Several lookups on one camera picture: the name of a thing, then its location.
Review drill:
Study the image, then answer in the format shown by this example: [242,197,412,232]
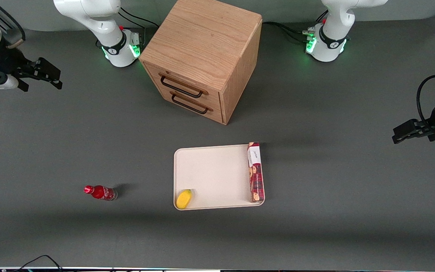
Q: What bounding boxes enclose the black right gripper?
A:
[0,48,63,92]

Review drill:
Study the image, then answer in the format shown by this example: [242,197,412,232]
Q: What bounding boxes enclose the red coke bottle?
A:
[83,185,118,201]

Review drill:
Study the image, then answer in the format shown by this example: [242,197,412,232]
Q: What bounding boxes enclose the cream plastic tray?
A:
[173,144,266,211]

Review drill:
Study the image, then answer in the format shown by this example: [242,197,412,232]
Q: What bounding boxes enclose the wooden drawer front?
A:
[160,89,224,125]
[144,62,222,111]

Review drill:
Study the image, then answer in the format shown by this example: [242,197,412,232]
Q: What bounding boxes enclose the red cookie box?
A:
[247,142,265,203]

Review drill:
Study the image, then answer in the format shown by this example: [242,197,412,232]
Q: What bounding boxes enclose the wooden drawer cabinet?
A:
[139,0,263,125]

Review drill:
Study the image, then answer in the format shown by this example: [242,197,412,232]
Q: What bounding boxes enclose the yellow toy fruit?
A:
[176,189,193,210]

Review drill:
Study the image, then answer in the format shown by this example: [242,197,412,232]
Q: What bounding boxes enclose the dark metal drawer handle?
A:
[171,92,210,115]
[159,73,204,99]

